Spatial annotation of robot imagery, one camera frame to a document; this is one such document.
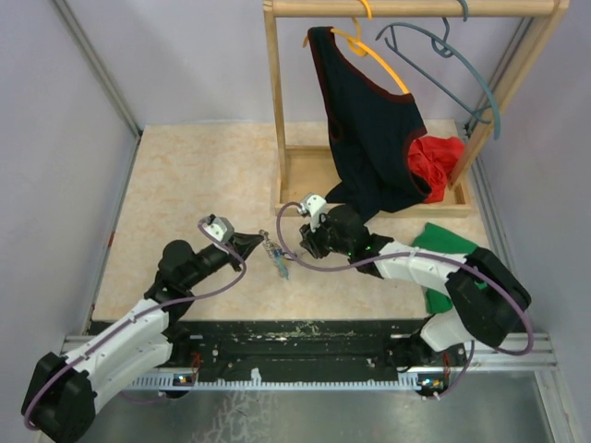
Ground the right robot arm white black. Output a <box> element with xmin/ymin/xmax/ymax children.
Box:
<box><xmin>297</xmin><ymin>195</ymin><xmax>532</xmax><ymax>365</ymax></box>

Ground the navy tank top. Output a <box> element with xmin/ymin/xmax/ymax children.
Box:
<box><xmin>307</xmin><ymin>27</ymin><xmax>431</xmax><ymax>222</ymax></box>

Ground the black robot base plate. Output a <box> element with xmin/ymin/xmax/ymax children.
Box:
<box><xmin>164</xmin><ymin>319</ymin><xmax>466</xmax><ymax>383</ymax></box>

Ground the left aluminium frame rail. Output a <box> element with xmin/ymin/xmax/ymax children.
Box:
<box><xmin>49</xmin><ymin>0</ymin><xmax>143</xmax><ymax>138</ymax></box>

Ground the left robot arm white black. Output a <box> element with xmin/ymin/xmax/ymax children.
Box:
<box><xmin>21</xmin><ymin>233</ymin><xmax>264</xmax><ymax>442</ymax></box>

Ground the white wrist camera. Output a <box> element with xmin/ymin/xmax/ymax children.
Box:
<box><xmin>203</xmin><ymin>214</ymin><xmax>235</xmax><ymax>244</ymax></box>
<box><xmin>297</xmin><ymin>193</ymin><xmax>327</xmax><ymax>232</ymax></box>

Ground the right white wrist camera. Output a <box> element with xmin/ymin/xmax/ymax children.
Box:
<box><xmin>297</xmin><ymin>193</ymin><xmax>327</xmax><ymax>232</ymax></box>

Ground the aluminium frame rail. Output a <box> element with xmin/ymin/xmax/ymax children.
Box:
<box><xmin>49</xmin><ymin>0</ymin><xmax>143</xmax><ymax>138</ymax></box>
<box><xmin>453</xmin><ymin>9</ymin><xmax>563</xmax><ymax>371</ymax></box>

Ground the metal disc with keyrings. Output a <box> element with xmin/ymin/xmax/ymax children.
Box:
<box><xmin>259</xmin><ymin>230</ymin><xmax>281</xmax><ymax>271</ymax></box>

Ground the red cloth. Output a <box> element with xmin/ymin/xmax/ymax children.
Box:
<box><xmin>408</xmin><ymin>136</ymin><xmax>464</xmax><ymax>204</ymax></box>

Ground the wooden clothes rack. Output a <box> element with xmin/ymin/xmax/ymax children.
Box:
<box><xmin>263</xmin><ymin>0</ymin><xmax>569</xmax><ymax>219</ymax></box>

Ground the grey slotted cable duct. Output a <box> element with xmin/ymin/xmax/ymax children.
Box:
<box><xmin>128</xmin><ymin>366</ymin><xmax>467</xmax><ymax>393</ymax></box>

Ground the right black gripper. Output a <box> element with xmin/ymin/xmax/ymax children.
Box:
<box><xmin>301</xmin><ymin>210</ymin><xmax>354</xmax><ymax>259</ymax></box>

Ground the right aluminium frame rail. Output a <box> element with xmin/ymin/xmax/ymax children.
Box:
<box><xmin>453</xmin><ymin>9</ymin><xmax>563</xmax><ymax>371</ymax></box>

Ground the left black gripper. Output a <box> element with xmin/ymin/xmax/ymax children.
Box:
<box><xmin>183</xmin><ymin>232</ymin><xmax>264</xmax><ymax>289</ymax></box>

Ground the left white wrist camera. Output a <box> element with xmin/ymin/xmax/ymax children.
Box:
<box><xmin>203</xmin><ymin>214</ymin><xmax>235</xmax><ymax>244</ymax></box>

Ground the green cloth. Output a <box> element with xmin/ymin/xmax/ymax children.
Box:
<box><xmin>411</xmin><ymin>222</ymin><xmax>477</xmax><ymax>315</ymax></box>

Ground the yellow clothes hanger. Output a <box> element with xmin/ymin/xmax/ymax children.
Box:
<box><xmin>302</xmin><ymin>0</ymin><xmax>410</xmax><ymax>94</ymax></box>

